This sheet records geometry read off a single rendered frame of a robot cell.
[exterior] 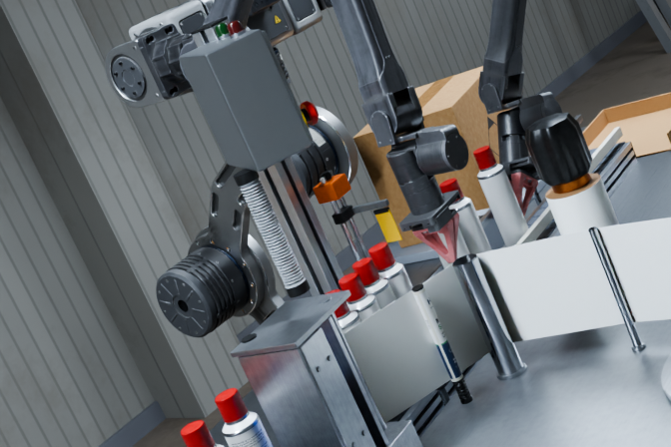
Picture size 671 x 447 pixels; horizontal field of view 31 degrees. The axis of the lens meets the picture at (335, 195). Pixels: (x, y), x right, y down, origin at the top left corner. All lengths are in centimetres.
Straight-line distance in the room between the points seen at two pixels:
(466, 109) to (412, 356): 93
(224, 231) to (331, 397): 137
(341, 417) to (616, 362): 41
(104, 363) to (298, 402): 326
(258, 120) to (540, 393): 56
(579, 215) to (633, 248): 20
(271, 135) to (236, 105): 7
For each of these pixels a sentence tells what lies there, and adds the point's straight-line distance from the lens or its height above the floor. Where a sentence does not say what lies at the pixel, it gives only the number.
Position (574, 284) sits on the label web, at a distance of 173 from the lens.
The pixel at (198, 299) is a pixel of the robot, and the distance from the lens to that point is 280.
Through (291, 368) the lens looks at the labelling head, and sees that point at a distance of 151.
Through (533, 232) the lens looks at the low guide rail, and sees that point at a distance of 224.
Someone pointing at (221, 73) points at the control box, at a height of 144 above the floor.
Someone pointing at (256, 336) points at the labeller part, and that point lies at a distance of 156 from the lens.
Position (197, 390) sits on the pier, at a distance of 470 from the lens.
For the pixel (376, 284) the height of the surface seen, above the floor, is 105.
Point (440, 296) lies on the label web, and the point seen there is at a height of 103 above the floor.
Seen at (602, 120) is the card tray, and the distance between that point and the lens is 301.
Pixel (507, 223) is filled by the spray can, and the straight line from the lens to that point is 223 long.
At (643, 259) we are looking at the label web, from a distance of 167.
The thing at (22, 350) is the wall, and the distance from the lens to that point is 458.
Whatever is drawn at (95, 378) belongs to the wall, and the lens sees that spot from 475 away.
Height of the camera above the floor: 162
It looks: 13 degrees down
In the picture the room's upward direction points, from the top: 24 degrees counter-clockwise
